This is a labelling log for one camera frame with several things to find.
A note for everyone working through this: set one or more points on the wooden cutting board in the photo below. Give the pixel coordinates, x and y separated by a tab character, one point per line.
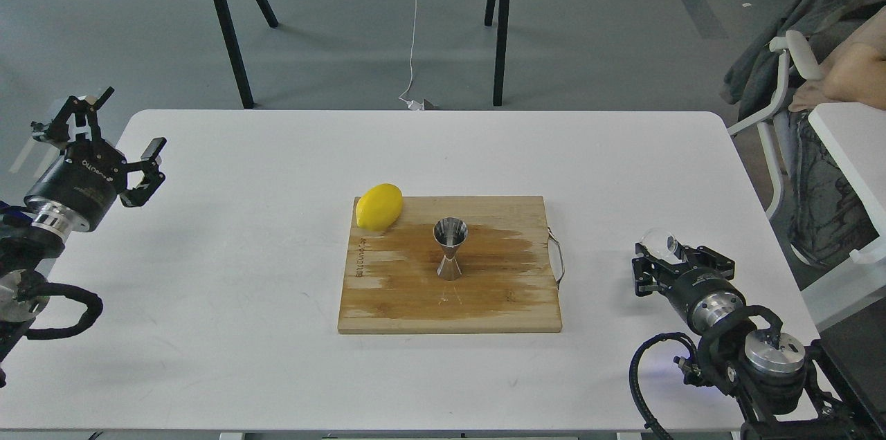
391	287

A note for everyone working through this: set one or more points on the grey jacket on chair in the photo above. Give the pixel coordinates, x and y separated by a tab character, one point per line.
750	81

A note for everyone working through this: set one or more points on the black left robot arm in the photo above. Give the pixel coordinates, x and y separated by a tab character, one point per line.
28	238

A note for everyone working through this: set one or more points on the clear glass measuring cup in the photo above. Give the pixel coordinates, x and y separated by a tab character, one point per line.
662	244

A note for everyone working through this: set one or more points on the steel double jigger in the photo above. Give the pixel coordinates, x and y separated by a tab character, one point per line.
450	233

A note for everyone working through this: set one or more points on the white side table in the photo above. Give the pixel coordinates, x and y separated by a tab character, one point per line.
854	134

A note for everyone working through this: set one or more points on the yellow lemon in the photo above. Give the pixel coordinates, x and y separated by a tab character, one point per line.
379	207

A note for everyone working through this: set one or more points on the white office chair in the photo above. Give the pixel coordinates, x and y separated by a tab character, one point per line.
827	220

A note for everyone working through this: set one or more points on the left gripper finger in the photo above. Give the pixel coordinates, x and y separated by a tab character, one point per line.
74	121
152	179

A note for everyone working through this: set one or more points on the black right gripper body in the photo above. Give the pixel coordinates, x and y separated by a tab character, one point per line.
701	295

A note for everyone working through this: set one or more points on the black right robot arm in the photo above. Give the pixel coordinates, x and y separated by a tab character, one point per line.
784	389

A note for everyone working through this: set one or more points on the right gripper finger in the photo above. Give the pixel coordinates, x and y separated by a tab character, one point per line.
702	259
654	275

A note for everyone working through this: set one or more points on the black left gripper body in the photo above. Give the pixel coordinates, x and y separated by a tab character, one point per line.
85	179

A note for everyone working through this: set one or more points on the person forearm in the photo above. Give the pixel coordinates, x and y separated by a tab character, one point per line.
853	72

